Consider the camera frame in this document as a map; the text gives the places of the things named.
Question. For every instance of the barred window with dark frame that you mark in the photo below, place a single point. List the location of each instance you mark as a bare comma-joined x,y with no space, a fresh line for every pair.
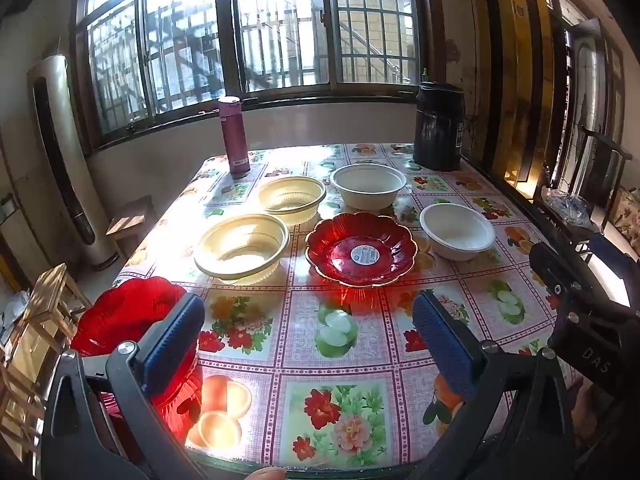
225,35

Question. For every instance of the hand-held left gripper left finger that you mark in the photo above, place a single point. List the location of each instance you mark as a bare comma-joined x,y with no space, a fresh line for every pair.
170,345

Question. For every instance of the light wooden chair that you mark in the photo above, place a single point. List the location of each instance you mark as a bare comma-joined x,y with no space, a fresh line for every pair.
47,290

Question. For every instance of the black kettle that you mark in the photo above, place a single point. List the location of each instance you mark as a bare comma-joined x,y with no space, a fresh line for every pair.
437,130

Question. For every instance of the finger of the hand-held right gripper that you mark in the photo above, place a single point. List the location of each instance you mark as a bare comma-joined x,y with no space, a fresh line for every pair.
607,252
555,270

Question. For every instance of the yellow plastic bowl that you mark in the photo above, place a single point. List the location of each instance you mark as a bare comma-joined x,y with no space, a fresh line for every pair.
235,260
290,205

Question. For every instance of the floral patterned cushion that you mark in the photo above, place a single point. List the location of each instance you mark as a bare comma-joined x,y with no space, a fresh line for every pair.
627,215

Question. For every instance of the yellow wooden door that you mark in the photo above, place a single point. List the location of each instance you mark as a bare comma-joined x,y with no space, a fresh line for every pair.
525,60

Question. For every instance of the large white bowl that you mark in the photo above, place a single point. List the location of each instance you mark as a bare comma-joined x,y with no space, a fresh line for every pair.
367,200

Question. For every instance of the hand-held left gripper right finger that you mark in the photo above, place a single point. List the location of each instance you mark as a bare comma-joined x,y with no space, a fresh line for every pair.
442,345

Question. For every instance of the small white bowl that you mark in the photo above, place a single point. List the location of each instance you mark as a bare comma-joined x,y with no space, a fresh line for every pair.
455,245

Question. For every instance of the pink thermos bottle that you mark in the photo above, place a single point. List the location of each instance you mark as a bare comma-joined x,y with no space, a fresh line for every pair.
235,135

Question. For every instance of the standing air conditioner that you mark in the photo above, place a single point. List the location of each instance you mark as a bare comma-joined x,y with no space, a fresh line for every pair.
65,160

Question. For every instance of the low wooden stool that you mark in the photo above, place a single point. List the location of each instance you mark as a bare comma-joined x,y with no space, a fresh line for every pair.
130,215

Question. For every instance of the person's right forearm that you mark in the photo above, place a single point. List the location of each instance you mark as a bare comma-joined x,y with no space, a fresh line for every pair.
587,410

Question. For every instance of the dark wooden chair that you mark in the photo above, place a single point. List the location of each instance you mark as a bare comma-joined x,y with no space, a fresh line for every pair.
612,150

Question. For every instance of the clear plastic bag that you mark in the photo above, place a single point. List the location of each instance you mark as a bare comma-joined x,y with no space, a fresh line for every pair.
570,207

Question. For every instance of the plain red plate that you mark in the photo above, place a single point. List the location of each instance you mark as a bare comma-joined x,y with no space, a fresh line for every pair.
125,310

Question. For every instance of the floral fruit print tablecloth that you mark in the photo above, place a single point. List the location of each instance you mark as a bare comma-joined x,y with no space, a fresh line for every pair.
350,385

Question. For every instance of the person's left hand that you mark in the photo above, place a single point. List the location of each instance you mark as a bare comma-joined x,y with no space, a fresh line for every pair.
267,474

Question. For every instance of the red plate with sticker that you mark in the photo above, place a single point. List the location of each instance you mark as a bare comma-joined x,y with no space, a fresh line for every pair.
340,255

